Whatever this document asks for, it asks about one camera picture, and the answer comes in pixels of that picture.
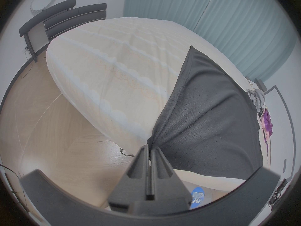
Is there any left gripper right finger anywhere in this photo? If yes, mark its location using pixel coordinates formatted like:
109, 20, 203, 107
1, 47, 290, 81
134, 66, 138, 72
150, 147, 193, 209

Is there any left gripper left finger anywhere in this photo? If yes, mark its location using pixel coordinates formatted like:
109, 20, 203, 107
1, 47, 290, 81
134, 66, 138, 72
108, 145, 151, 212

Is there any black T-shirt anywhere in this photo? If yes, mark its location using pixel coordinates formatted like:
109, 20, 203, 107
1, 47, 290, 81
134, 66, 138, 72
147, 46, 263, 181

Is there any bed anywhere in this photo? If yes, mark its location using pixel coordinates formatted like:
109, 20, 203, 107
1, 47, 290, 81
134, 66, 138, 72
46, 17, 295, 192

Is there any pink garment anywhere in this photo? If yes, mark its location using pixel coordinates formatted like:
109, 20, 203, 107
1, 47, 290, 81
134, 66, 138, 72
260, 120, 271, 145

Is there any purple satin garment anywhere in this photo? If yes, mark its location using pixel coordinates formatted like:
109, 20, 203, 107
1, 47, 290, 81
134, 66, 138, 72
260, 108, 273, 136

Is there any grey garment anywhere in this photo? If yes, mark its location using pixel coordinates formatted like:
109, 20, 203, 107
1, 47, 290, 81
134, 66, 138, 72
246, 89, 266, 111

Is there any grey bedside table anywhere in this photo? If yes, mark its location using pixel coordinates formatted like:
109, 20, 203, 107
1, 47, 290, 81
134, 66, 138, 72
255, 79, 267, 91

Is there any blue-green curtain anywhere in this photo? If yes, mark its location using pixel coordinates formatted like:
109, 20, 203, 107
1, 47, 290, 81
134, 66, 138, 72
193, 0, 297, 82
122, 0, 220, 32

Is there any black cable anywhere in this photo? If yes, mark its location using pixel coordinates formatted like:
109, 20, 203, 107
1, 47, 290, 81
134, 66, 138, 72
120, 147, 135, 157
21, 46, 47, 78

